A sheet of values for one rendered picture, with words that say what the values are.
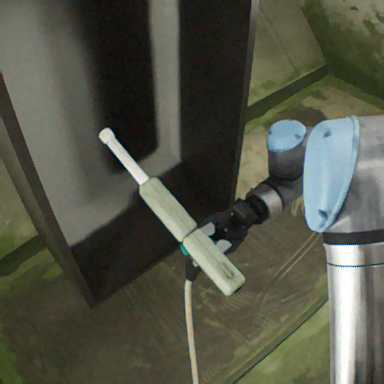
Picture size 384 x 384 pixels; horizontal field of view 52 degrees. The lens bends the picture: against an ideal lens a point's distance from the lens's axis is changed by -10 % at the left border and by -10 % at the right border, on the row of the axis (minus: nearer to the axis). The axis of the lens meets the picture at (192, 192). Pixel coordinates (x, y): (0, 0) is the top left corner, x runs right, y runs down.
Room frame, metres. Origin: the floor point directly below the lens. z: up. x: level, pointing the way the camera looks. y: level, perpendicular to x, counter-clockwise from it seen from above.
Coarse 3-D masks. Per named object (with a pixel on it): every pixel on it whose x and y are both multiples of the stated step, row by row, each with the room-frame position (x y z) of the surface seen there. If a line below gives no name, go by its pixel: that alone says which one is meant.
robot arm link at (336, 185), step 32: (320, 128) 0.33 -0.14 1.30; (352, 128) 0.31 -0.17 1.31; (320, 160) 0.29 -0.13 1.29; (352, 160) 0.28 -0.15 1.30; (320, 192) 0.27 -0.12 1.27; (352, 192) 0.26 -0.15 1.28; (320, 224) 0.26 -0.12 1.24; (352, 224) 0.24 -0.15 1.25; (352, 256) 0.22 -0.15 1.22; (352, 288) 0.20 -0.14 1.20; (352, 320) 0.18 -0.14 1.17; (352, 352) 0.15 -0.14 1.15
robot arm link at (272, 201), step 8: (264, 184) 0.74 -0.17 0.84; (248, 192) 0.73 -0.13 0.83; (256, 192) 0.71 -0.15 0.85; (264, 192) 0.71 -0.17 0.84; (272, 192) 0.71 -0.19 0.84; (264, 200) 0.69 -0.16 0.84; (272, 200) 0.69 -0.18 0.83; (280, 200) 0.69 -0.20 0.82; (264, 208) 0.68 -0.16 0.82; (272, 208) 0.67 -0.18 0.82; (280, 208) 0.68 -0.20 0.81; (272, 216) 0.67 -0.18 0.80
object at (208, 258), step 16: (112, 144) 0.82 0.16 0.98; (128, 160) 0.77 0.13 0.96; (144, 176) 0.73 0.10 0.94; (144, 192) 0.69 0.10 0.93; (160, 192) 0.69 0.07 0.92; (160, 208) 0.65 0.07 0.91; (176, 208) 0.65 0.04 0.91; (176, 224) 0.61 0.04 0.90; (192, 224) 0.61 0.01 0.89; (192, 240) 0.58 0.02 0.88; (208, 240) 0.58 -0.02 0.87; (192, 256) 0.57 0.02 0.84; (208, 256) 0.54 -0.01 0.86; (224, 256) 0.54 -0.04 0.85; (192, 272) 0.59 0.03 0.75; (208, 272) 0.52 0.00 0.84; (224, 272) 0.51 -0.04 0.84; (224, 288) 0.48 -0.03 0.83
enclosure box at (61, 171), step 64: (0, 0) 0.93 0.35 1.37; (64, 0) 1.02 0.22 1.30; (128, 0) 1.13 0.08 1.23; (192, 0) 1.10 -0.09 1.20; (256, 0) 0.89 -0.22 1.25; (0, 64) 0.93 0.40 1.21; (64, 64) 1.04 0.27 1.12; (128, 64) 1.16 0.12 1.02; (192, 64) 1.14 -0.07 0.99; (0, 128) 0.66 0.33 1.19; (64, 128) 1.05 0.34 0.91; (128, 128) 1.19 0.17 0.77; (192, 128) 1.18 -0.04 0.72; (64, 192) 1.06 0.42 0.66; (128, 192) 1.15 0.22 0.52; (192, 192) 1.12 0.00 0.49; (64, 256) 0.66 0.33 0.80; (128, 256) 0.89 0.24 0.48
